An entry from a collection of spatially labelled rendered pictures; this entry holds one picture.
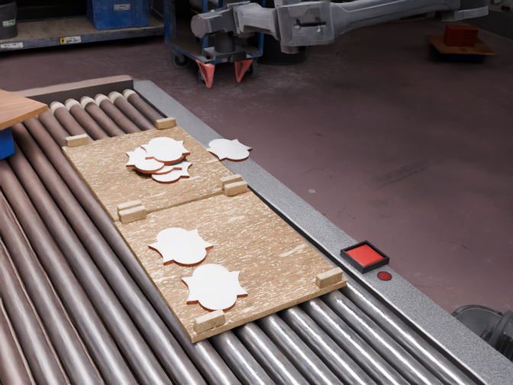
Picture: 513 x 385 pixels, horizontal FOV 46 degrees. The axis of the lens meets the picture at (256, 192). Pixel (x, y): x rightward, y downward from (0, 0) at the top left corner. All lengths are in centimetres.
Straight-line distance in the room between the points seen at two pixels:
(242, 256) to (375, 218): 199
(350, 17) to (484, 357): 67
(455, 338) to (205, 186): 70
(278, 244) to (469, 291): 166
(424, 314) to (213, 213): 52
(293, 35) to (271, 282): 49
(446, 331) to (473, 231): 210
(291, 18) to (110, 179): 65
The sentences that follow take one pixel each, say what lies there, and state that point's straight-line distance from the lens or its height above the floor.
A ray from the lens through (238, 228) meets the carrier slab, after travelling 137.
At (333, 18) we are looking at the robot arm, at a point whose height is 142.
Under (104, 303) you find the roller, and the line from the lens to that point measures 122.
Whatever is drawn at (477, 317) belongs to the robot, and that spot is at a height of 24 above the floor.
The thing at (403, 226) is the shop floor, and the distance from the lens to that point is 320.
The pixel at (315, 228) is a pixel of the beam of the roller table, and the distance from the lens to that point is 143.
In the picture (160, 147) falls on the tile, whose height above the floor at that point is 97.
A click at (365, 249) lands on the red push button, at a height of 93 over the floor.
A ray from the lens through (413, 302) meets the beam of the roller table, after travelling 127.
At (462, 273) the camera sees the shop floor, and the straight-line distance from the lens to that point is 297.
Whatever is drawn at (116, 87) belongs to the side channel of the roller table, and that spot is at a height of 93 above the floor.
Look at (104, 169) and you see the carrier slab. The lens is 162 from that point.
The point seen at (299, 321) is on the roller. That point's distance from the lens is 118.
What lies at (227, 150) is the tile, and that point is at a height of 92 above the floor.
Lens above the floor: 171
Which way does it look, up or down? 31 degrees down
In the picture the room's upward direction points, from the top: 3 degrees clockwise
